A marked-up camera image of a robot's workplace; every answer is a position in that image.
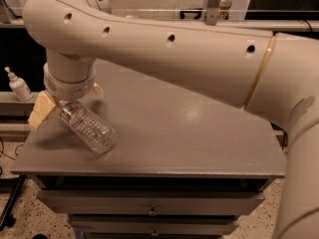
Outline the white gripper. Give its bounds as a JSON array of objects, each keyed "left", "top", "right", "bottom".
[{"left": 28, "top": 63, "right": 104, "bottom": 130}]

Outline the clear plastic water bottle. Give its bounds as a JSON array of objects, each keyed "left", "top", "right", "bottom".
[{"left": 60, "top": 101, "right": 117, "bottom": 154}]

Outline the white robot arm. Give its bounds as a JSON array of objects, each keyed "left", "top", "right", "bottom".
[{"left": 23, "top": 0, "right": 319, "bottom": 239}]

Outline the white pump dispenser bottle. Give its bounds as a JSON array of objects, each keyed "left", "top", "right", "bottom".
[{"left": 5, "top": 67, "right": 33, "bottom": 102}]

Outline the upper cabinet drawer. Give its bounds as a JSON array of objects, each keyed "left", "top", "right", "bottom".
[{"left": 37, "top": 190, "right": 265, "bottom": 216}]

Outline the cabinet drawer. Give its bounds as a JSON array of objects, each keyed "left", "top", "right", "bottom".
[
  {"left": 69, "top": 215, "right": 238, "bottom": 235},
  {"left": 37, "top": 190, "right": 265, "bottom": 216}
]

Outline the grey drawer cabinet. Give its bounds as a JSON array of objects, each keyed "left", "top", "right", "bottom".
[{"left": 13, "top": 61, "right": 286, "bottom": 239}]

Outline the black floor stand leg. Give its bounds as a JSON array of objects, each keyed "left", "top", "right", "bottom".
[{"left": 0, "top": 175, "right": 26, "bottom": 231}]

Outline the lower cabinet drawer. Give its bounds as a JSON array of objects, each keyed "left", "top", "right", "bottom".
[{"left": 69, "top": 215, "right": 238, "bottom": 235}]

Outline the metal frame post right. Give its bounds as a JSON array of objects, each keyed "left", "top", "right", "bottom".
[{"left": 203, "top": 0, "right": 220, "bottom": 26}]

